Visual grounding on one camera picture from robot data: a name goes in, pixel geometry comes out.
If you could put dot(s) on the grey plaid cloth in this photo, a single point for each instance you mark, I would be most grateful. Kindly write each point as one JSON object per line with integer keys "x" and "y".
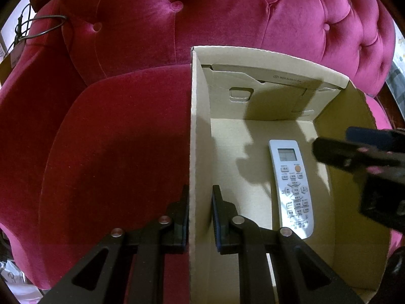
{"x": 398, "y": 82}

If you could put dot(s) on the small paper tag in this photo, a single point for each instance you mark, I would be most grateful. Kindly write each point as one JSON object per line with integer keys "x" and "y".
{"x": 17, "y": 53}

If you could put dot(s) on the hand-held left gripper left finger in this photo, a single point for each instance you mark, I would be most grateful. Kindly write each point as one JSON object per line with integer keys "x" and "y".
{"x": 183, "y": 228}

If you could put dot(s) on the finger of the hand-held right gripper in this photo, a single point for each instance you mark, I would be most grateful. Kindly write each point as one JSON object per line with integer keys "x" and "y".
{"x": 370, "y": 136}
{"x": 335, "y": 152}

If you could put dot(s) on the white printed cloth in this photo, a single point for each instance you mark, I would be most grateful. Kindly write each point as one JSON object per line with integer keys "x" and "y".
{"x": 400, "y": 46}

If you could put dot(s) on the white remote control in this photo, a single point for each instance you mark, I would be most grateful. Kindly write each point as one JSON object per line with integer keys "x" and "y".
{"x": 292, "y": 190}

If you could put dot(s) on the brown cardboard box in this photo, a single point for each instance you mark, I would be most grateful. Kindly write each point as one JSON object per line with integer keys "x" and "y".
{"x": 227, "y": 152}

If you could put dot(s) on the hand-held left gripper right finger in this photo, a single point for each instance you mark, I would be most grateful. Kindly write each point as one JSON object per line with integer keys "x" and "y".
{"x": 217, "y": 228}

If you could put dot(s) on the pink tufted velvet armchair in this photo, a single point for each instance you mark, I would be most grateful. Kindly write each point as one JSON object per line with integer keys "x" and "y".
{"x": 126, "y": 69}

